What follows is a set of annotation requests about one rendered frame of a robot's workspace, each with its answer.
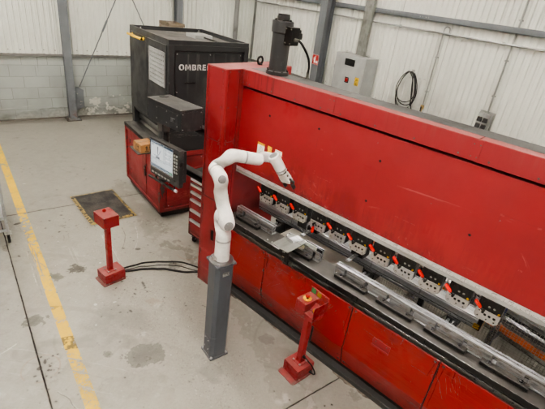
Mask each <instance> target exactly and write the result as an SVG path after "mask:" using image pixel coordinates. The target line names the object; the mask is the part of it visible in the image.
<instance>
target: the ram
mask: <svg viewBox="0 0 545 409"><path fill-rule="evenodd" d="M258 141H259V142H260V143H262V144H265V146H264V151H265V152H267V151H268V146H270V147H272V153H275V149H277V150H279V151H282V158H281V159H282V161H283V162H284V164H285V167H286V169H287V171H288V172H289V173H290V175H291V177H292V179H293V180H294V185H295V187H296V188H295V189H294V190H293V189H292V187H291V185H290V184H287V186H286V187H284V186H283V183H281V181H280V180H279V179H278V178H279V177H278V174H277V173H276V171H275V170H274V168H273V166H272V164H271V163H269V162H263V164H262V165H260V166H255V165H249V164H243V163H238V162H237V166H240V167H242V168H243V169H245V170H248V171H250V172H251V173H253V174H256V175H258V176H260V177H262V178H264V179H267V180H268V181H270V182H272V183H275V184H276V185H278V186H280V187H283V188H284V189H286V190H288V191H290V192H293V193H294V194H296V195H298V196H301V197H302V198H304V199H306V200H309V201H310V202H312V203H314V204H316V205H319V206H320V207H322V208H324V209H327V210H328V211H330V212H332V213H335V214H337V215H339V216H341V217H343V218H345V219H347V220H349V221H351V222H353V223H355V224H357V225H359V226H361V227H363V228H365V229H367V230H369V231H371V232H373V233H375V234H377V235H379V236H381V237H383V238H385V239H387V240H389V241H391V242H393V243H395V244H397V245H399V246H401V247H403V248H405V249H408V250H410V251H412V252H414V253H416V254H418V255H420V256H422V257H424V258H426V259H428V260H430V261H432V262H434V263H436V264H438V265H440V266H442V267H444V268H446V269H448V270H450V271H452V272H454V273H456V274H458V275H460V276H462V277H464V278H466V279H468V280H470V281H472V282H474V283H476V284H478V285H480V286H483V287H485V288H487V289H488V290H490V291H493V292H495V293H496V294H498V295H501V296H503V297H505V298H506V299H509V300H511V301H513V302H514V303H516V304H519V305H521V306H522V307H524V308H527V309H529V310H531V311H532V312H535V313H537V314H539V315H540V316H543V317H545V185H543V184H541V183H536V182H534V181H531V180H529V179H524V178H522V177H519V176H516V175H513V174H509V173H506V172H503V171H501V170H497V169H494V168H491V167H489V166H485V165H482V164H479V163H477V162H474V161H470V160H467V159H465V158H462V157H458V156H455V155H452V154H450V153H446V152H443V151H440V150H438V149H434V148H431V147H428V146H426V145H423V144H419V143H416V142H413V141H411V140H407V139H404V138H401V137H399V136H395V135H392V134H388V133H386V132H383V131H379V130H376V129H374V128H371V127H367V126H364V125H362V124H359V123H355V122H352V121H350V120H347V119H344V118H340V117H337V116H335V115H332V114H328V113H325V112H323V111H320V110H316V109H313V108H311V107H308V106H305V105H301V104H298V103H296V102H293V101H289V100H286V99H283V98H280V97H276V96H273V95H271V94H268V93H264V92H261V91H259V90H256V89H253V88H249V87H245V88H243V94H242V111H241V121H240V130H239V139H238V149H239V150H244V151H248V152H253V153H257V147H258ZM236 171H237V172H239V173H241V174H244V175H246V176H247V177H249V178H251V179H254V180H255V181H257V182H259V183H262V184H263V185H265V186H267V187H270V188H272V189H273V190H275V191H277V192H280V193H281V194H282V195H284V196H287V197H289V198H290V199H292V200H295V201H297V202H298V203H300V204H302V205H305V206H307V207H308V208H310V209H313V210H315V211H316V212H318V213H321V214H323V215H324V216H326V217H329V218H331V219H332V220H334V221H336V222H339V223H341V224H342V225H343V226H346V227H348V228H350V229H351V230H354V231H356V232H358V233H359V234H361V235H364V236H366V237H368V238H369V239H372V240H374V241H376V242H377V243H380V244H382V245H384V246H385V247H387V248H390V249H392V250H394V251H395V252H398V253H400V254H402V255H403V256H405V257H407V258H409V259H411V260H413V261H415V262H417V263H419V264H421V265H423V266H425V267H427V268H429V269H431V270H433V271H435V272H437V273H439V274H441V275H443V276H445V277H446V278H449V279H451V280H453V281H455V282H457V283H459V284H461V285H463V286H464V287H466V288H468V289H470V290H472V291H474V292H476V293H478V294H480V295H482V296H484V297H486V298H488V299H490V300H492V301H494V302H496V303H498V304H500V305H502V306H504V307H506V308H508V309H510V310H512V311H514V312H516V313H518V314H520V315H522V316H524V317H525V318H527V319H529V320H531V321H533V322H535V323H537V324H539V325H541V326H543V327H545V322H543V321H541V320H539V319H537V318H535V317H533V316H531V315H529V314H527V313H525V312H523V311H521V310H519V309H517V308H515V307H513V306H511V305H509V304H507V303H505V302H503V301H501V300H499V299H497V298H495V297H493V296H491V295H489V294H487V293H485V292H483V291H481V290H479V289H477V288H475V287H473V286H471V285H469V284H467V283H465V282H463V281H461V280H459V279H457V278H455V277H453V276H451V275H449V274H447V273H445V272H443V271H441V270H439V269H437V268H435V267H433V266H431V265H429V264H427V263H425V262H423V261H421V260H419V259H417V258H415V257H413V256H411V255H409V254H407V253H405V252H403V251H401V250H399V249H397V248H395V247H393V246H391V245H389V244H387V243H385V242H383V241H381V240H379V239H377V238H375V237H373V236H371V235H369V234H367V233H365V232H363V231H361V230H359V229H357V228H355V227H353V226H351V225H349V224H347V223H345V222H343V221H341V220H339V219H337V218H335V217H333V216H331V215H329V214H327V213H325V212H323V211H321V210H319V209H317V208H315V207H313V206H311V205H309V204H307V203H305V202H303V201H301V200H299V199H297V198H295V197H293V196H291V195H289V194H287V193H285V192H283V191H281V190H279V189H277V188H275V187H273V186H271V185H269V184H267V183H265V182H263V181H261V180H259V179H257V178H255V177H253V176H251V175H249V174H247V173H245V172H243V171H241V170H239V169H237V168H236Z"/></svg>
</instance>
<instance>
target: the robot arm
mask: <svg viewBox="0 0 545 409"><path fill-rule="evenodd" d="M235 162H238V163H243V164H249V165H255V166H260V165H262V164H263V162H269V163H271V164H272V167H273V168H274V170H275V171H276V173H277V174H278V177H279V178H278V179H279V180H280V181H281V183H283V186H284V187H286V186H287V184H290V185H291V187H292V189H293V190H294V189H295V188H296V187H295V185H294V180H293V179H292V177H291V175H290V173H289V172H288V171H287V169H286V167H285V164H284V162H283V161H282V159H281V156H280V154H279V153H277V152H275V153H269V152H260V153H253V152H248V151H244V150H239V149H228V150H226V151H225V152H224V153H223V154H222V155H221V156H220V157H219V158H217V159H215V160H213V161H212V162H211V163H210V165H209V167H208V172H209V174H210V175H211V176H212V179H213V182H214V190H213V193H214V198H215V202H216V206H217V210H216V212H215V213H214V226H215V231H216V239H215V251H214V253H213V254H212V255H211V256H210V257H209V260H210V262H211V263H212V264H213V265H216V266H220V267H225V266H228V265H231V264H232V263H233V262H234V258H233V256H232V255H230V243H231V231H232V229H233V228H234V226H235V220H234V215H233V213H232V210H231V207H230V202H229V197H228V190H227V188H228V184H229V180H228V176H227V173H226V172H225V171H224V168H225V167H226V166H229V165H232V164H233V163H235ZM290 181H291V182H290ZM291 183H292V184H291Z"/></svg>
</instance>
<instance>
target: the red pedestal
mask: <svg viewBox="0 0 545 409"><path fill-rule="evenodd" d="M93 214H94V222H95V223H96V224H97V225H99V226H100V227H101V228H102V229H103V230H104V233H105V254H106V266H103V267H101V268H99V269H97V273H98V276H97V277H95V279H96V280H97V281H98V282H99V283H100V284H101V285H102V286H103V287H107V286H110V285H112V284H114V283H116V282H119V281H122V280H123V279H126V273H125V269H124V268H123V267H122V266H121V265H120V264H119V263H118V262H117V261H116V262H114V263H113V253H112V241H111V229H110V228H112V227H115V226H119V215H118V214H117V213H115V212H114V211H113V210H112V209H111V208H110V207H107V208H104V209H99V210H96V211H93Z"/></svg>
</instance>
